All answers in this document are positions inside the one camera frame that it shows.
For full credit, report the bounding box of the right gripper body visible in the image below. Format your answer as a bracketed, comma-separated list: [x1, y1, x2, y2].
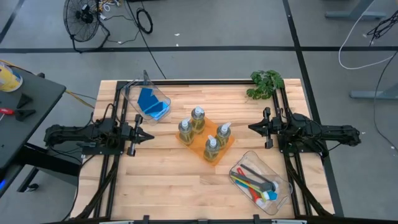
[262, 107, 283, 149]

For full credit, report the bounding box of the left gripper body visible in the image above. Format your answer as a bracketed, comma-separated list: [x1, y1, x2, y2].
[119, 114, 143, 157]

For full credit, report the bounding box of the yellow-green pump soap bottle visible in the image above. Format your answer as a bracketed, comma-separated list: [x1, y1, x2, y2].
[215, 121, 233, 151]
[190, 105, 206, 135]
[177, 117, 195, 147]
[203, 134, 221, 163]

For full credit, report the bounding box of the thin dark grey brush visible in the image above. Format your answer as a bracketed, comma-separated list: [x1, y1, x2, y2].
[239, 164, 280, 191]

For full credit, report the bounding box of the grey round-head dish brush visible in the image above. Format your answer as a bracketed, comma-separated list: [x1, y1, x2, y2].
[230, 170, 274, 192]

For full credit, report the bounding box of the red dish brush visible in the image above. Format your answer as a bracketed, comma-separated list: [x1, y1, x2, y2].
[236, 167, 267, 208]

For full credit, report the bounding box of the blue dish brush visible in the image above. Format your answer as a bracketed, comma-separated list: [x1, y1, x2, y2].
[233, 179, 278, 202]

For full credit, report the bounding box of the clear plastic bin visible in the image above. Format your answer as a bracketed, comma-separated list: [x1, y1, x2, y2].
[229, 150, 294, 216]
[120, 70, 172, 127]

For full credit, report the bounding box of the green potted plant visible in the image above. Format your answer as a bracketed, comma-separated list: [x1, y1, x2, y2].
[246, 69, 285, 101]

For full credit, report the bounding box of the orange cloth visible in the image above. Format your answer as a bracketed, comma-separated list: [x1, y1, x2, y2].
[175, 115, 236, 168]

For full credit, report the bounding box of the white light strip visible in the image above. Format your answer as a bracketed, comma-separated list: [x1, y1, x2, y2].
[98, 219, 135, 224]
[271, 219, 308, 224]

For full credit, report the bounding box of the black triangular stand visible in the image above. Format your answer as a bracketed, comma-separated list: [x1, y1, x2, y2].
[14, 108, 37, 122]
[16, 92, 34, 109]

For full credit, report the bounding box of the grey desk leg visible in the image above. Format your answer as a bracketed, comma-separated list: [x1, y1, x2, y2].
[350, 82, 398, 100]
[325, 0, 388, 19]

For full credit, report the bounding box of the dark grey desk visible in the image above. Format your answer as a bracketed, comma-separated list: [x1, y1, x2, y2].
[0, 67, 81, 200]

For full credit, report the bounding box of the yellow cable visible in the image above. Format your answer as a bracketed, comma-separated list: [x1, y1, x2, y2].
[0, 58, 96, 110]

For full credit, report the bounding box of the black aluminium rig frame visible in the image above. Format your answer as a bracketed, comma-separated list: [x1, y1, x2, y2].
[70, 79, 336, 224]

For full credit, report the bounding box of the long black cable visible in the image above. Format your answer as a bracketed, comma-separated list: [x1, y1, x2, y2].
[125, 0, 168, 80]

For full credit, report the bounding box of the long white cable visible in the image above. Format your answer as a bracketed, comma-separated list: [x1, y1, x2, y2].
[337, 0, 398, 70]

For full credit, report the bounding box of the coiled black cable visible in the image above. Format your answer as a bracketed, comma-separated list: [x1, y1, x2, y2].
[136, 7, 154, 35]

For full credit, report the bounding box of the black wire-cage fan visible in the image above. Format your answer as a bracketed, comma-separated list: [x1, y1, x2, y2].
[62, 0, 111, 53]

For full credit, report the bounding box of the white cable bundle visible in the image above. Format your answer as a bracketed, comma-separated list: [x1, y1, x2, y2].
[99, 0, 123, 12]

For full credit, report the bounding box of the black cable bundle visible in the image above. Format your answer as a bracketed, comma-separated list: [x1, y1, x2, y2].
[366, 9, 398, 40]

